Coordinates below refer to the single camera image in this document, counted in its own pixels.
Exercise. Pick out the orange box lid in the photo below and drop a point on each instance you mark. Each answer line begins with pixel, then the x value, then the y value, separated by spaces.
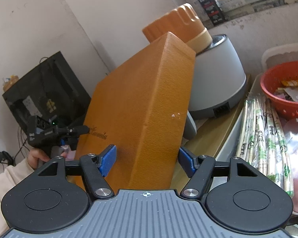
pixel 141 108

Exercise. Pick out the black computer tower case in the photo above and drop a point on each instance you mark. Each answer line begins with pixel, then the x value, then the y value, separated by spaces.
pixel 51 91

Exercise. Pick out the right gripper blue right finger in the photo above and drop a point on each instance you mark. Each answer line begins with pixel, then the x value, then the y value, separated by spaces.
pixel 199 170

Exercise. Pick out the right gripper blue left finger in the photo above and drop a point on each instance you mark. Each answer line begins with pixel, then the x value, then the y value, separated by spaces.
pixel 94 170

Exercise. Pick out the orange ribbed container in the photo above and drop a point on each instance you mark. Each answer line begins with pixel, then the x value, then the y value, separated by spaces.
pixel 184 23

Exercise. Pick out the person's left hand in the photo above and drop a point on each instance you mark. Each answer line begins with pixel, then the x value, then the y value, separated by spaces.
pixel 35 156

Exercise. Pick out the cream sleeve left forearm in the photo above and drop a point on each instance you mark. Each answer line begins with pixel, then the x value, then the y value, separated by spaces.
pixel 8 179

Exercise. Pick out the red plastic colander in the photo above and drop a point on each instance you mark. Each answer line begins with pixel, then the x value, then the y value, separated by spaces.
pixel 280 85

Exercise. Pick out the wrapped disposable chopsticks bundle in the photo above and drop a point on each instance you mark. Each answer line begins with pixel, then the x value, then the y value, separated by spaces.
pixel 262 142

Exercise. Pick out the black lighter fluid can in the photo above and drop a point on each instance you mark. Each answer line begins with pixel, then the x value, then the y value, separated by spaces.
pixel 213 11

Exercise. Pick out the grey white rice cooker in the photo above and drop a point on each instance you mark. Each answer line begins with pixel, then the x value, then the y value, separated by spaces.
pixel 219 83

